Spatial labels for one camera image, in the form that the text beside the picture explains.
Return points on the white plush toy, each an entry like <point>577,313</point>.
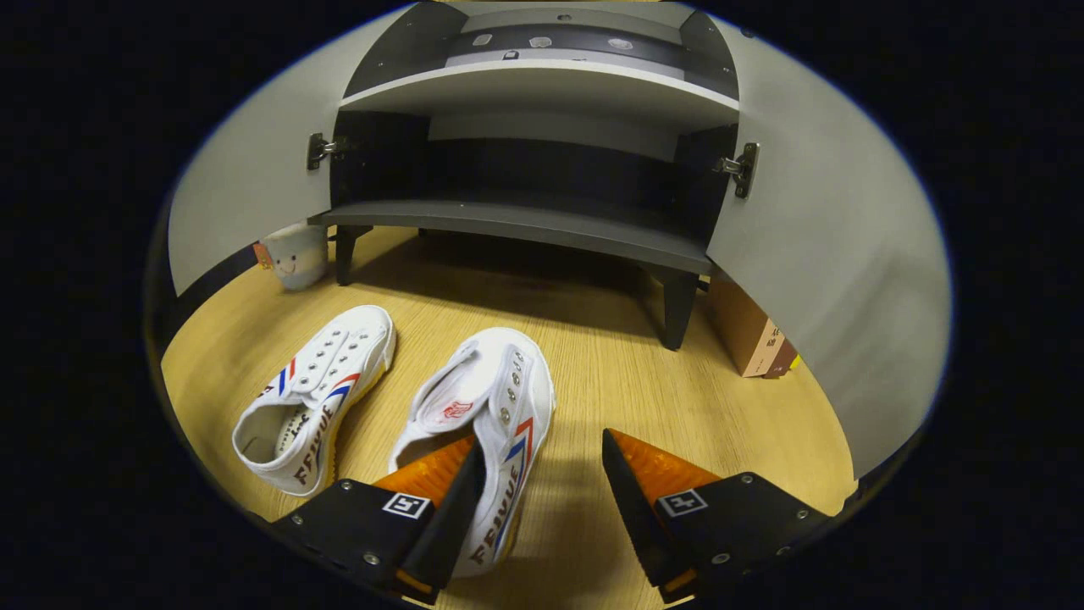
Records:
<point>296,258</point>

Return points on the orange and white book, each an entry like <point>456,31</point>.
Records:
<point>745,326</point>

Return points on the white shoe cabinet door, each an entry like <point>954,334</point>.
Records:
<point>830,254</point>
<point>254,169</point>

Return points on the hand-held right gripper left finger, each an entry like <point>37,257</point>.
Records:
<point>449,525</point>

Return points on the white canvas shoe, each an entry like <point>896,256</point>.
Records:
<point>339,356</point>
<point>500,381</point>

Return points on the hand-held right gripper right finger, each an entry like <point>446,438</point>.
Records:
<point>631,508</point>

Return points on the white shoe cabinet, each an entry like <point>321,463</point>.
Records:
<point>542,85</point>

